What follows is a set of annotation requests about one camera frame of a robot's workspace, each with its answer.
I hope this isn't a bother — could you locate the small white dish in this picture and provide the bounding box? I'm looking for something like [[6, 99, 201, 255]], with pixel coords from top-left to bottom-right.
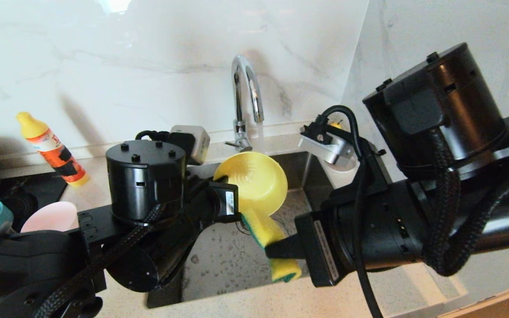
[[324, 152, 358, 173]]

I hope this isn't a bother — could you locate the black induction cooktop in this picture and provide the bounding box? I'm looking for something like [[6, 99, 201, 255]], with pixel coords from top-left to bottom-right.
[[0, 172, 68, 221]]

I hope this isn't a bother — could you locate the pink plastic bowl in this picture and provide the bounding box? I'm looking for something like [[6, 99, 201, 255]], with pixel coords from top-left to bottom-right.
[[20, 201, 80, 234]]

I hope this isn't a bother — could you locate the orange dish soap bottle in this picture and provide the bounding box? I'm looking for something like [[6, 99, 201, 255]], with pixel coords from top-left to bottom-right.
[[16, 112, 91, 187]]

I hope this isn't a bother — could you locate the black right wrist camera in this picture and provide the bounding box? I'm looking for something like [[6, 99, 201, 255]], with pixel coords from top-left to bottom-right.
[[298, 118, 357, 171]]

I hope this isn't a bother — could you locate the stainless steel sink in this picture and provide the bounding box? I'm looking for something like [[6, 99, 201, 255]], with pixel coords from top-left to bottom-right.
[[146, 151, 372, 308]]

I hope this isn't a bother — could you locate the yellow green sponge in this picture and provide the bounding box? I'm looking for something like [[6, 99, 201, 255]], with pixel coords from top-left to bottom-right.
[[240, 208, 303, 284]]

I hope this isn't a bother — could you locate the brown wooden panel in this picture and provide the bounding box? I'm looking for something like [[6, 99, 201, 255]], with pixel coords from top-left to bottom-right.
[[436, 278, 509, 318]]

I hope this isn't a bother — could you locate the chrome gooseneck faucet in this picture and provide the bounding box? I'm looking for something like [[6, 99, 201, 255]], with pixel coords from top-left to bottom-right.
[[226, 54, 265, 153]]

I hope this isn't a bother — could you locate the yellow plastic bowl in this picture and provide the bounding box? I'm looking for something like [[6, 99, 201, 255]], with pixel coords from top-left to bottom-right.
[[213, 151, 289, 217]]

